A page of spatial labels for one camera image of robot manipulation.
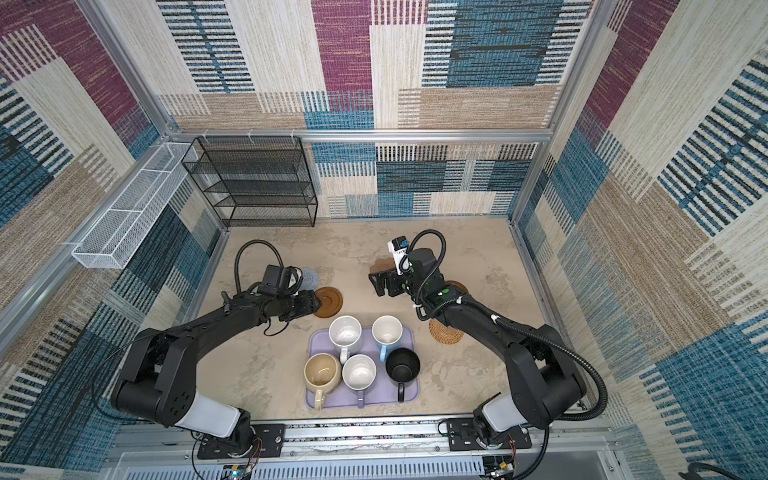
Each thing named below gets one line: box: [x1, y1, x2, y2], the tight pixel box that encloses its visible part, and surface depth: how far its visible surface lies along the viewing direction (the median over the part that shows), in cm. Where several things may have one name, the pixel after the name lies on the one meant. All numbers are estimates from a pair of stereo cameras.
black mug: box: [385, 348, 421, 403], surface depth 78 cm
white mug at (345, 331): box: [328, 315, 362, 364], surface depth 85 cm
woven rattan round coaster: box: [428, 318, 465, 345], surface depth 93 cm
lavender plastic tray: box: [304, 326, 420, 410], surface depth 80 cm
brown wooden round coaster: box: [314, 286, 343, 318], surface depth 98 cm
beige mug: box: [303, 352, 342, 411], surface depth 78 cm
